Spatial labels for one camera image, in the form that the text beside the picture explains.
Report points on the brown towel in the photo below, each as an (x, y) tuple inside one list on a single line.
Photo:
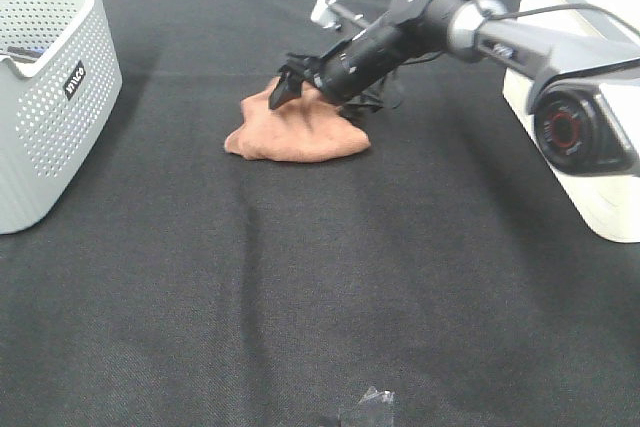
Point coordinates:
[(304, 130)]

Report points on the clear tape piece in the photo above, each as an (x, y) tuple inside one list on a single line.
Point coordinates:
[(374, 409)]

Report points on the grey perforated laundry basket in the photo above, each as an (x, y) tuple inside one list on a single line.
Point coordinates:
[(53, 110)]

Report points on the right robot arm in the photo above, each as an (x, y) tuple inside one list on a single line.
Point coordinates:
[(584, 94)]

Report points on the white storage box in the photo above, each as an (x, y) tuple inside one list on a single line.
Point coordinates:
[(609, 205)]

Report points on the black table cloth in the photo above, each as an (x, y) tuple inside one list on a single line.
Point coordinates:
[(174, 284)]

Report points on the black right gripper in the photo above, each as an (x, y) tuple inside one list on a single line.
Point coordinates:
[(350, 66)]

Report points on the dark item inside basket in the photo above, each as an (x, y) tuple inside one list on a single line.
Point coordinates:
[(23, 55)]

